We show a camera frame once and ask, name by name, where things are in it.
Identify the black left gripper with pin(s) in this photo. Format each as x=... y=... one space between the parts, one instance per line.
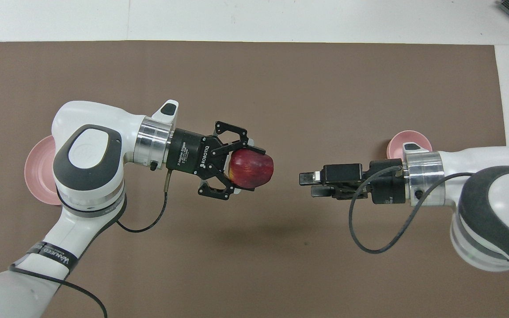
x=190 y=152

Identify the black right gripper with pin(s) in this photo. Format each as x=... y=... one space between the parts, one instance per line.
x=387 y=185

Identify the red apple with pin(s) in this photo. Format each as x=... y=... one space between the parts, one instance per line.
x=252 y=170

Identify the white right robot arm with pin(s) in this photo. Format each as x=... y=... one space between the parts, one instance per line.
x=493 y=198

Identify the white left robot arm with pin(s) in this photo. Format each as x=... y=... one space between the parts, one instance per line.
x=91 y=154

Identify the pink bowl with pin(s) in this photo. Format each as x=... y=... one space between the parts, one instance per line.
x=398 y=143

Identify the pink plate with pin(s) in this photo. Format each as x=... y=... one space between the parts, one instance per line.
x=38 y=170

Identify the brown table mat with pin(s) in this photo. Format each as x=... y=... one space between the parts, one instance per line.
x=281 y=79

